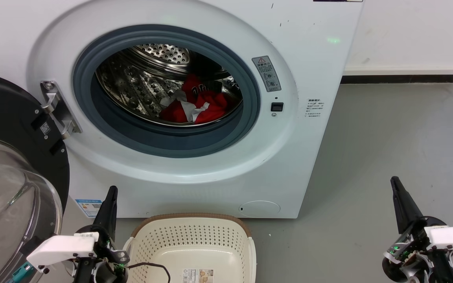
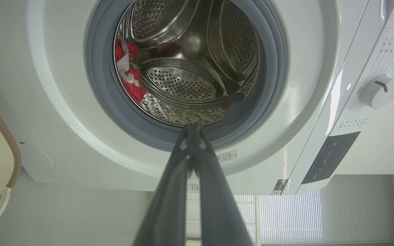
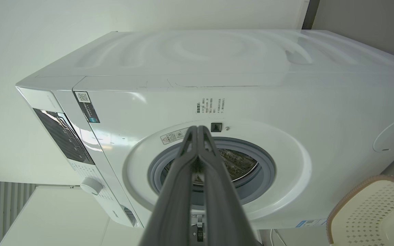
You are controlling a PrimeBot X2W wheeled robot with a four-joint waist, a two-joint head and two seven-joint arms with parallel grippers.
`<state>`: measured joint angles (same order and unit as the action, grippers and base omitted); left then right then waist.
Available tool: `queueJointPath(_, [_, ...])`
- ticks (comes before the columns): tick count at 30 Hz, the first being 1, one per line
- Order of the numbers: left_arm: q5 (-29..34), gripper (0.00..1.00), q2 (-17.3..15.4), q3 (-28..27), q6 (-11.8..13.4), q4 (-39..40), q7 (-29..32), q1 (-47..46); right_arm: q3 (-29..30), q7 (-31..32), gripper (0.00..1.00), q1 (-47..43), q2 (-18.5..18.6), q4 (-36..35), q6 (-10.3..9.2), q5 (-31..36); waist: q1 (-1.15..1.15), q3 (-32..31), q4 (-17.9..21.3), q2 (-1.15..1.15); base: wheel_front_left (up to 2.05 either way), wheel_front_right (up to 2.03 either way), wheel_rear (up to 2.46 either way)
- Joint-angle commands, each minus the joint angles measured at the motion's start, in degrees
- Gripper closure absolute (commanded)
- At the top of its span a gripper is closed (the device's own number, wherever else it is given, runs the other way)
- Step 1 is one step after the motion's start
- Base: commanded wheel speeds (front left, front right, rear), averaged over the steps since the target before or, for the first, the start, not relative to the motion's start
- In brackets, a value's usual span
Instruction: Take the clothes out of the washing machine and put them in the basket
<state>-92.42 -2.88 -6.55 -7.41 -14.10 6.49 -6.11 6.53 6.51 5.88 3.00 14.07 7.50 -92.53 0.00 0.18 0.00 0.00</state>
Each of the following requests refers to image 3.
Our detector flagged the white cables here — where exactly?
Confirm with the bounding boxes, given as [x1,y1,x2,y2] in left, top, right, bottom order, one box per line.
[269,229,287,246]

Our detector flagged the round white filter cover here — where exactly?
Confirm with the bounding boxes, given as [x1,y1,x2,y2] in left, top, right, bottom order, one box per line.
[373,118,394,153]

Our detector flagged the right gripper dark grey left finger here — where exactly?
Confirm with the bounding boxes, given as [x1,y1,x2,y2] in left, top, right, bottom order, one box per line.
[142,125,198,246]

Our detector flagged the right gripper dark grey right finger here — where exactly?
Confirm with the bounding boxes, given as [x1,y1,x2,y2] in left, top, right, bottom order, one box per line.
[198,125,263,246]

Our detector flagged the black washing machine display panel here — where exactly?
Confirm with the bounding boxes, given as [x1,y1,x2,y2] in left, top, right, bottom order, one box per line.
[33,108,95,165]

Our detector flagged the blue white energy label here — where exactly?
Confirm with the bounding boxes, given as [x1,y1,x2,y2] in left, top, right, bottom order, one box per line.
[295,218,328,228]

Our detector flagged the silver metal door hinge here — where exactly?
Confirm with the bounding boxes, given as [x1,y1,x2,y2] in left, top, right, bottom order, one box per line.
[192,214,205,243]

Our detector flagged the white and black baseboard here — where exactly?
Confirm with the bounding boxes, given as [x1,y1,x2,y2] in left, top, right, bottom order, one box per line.
[296,0,321,30]

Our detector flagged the black printed text label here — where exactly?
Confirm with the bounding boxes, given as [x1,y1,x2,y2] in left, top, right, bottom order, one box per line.
[195,98,226,115]

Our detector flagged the white washing machine control knob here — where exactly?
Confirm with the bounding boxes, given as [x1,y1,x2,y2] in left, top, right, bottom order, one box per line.
[80,177,104,196]

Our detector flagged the white cabinet panel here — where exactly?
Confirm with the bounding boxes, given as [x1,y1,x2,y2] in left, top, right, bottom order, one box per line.
[0,186,143,246]

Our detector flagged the beige perforated laundry basket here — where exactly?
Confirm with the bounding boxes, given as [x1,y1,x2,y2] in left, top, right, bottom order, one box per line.
[326,175,394,246]

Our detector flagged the white front-load washing machine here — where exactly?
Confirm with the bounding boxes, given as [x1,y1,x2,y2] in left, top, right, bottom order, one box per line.
[15,29,394,230]

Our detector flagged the grey ribbed wall panel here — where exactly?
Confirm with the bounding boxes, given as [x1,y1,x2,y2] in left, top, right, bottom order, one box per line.
[0,180,37,246]

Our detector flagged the dark QR code sticker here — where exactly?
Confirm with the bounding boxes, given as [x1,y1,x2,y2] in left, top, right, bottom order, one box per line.
[75,91,101,124]

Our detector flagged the grey triangle warning sticker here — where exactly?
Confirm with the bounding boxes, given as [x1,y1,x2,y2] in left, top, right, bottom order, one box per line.
[160,128,189,146]

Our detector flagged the stainless steel washing machine drum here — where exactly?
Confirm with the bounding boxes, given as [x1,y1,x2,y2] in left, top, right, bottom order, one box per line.
[165,148,260,187]

